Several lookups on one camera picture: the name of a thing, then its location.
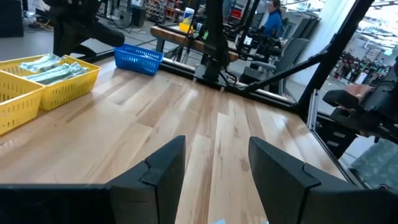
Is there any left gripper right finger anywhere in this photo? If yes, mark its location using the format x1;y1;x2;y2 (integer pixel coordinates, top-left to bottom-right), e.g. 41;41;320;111
248;136;364;224

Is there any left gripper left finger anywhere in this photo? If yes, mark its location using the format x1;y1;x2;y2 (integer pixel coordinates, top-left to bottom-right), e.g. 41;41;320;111
105;135;187;224

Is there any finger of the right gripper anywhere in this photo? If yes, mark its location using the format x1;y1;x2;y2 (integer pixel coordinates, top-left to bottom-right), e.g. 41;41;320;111
53;29;82;57

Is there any green striped bandage packet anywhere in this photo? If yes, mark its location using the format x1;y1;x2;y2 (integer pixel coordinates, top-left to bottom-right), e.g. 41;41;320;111
24;61;90;85
18;52;67;74

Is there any yellow plastic basket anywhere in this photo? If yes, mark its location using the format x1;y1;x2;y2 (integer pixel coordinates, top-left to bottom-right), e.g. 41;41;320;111
0;70;46;136
0;54;102;112

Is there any black cabinet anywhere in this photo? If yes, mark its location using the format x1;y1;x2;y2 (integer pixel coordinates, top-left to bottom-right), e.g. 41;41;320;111
0;0;25;39

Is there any blue plastic basket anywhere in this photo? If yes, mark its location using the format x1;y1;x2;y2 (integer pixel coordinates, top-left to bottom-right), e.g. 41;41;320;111
113;43;165;77

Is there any teal floor mat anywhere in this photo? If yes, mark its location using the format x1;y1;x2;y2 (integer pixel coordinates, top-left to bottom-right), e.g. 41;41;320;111
349;138;398;191

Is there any wooden background table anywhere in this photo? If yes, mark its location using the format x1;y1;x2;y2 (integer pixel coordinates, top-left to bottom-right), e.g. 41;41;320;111
150;24;240;62

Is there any white yellow wipes canister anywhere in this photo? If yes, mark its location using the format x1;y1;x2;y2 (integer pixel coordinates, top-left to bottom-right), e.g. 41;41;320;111
179;6;196;34

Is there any grey office chair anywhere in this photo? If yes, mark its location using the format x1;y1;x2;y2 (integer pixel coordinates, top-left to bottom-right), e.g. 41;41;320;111
239;37;312;94

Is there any person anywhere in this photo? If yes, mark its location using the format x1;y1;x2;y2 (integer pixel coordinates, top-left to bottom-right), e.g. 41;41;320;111
263;0;284;37

